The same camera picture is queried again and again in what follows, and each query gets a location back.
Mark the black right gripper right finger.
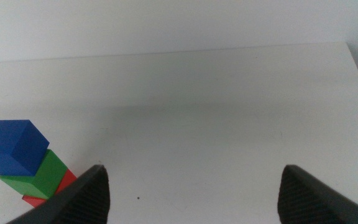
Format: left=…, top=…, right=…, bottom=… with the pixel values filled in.
left=277, top=164, right=358, bottom=224

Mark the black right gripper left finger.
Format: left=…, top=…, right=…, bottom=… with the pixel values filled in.
left=6, top=164, right=111, bottom=224

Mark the red cube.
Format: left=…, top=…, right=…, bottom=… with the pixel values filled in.
left=22, top=168, right=78, bottom=208

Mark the green cube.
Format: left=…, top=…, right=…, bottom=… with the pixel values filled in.
left=0, top=149, right=68, bottom=200

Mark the blue cube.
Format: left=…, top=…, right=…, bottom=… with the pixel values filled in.
left=0, top=119, right=50, bottom=177

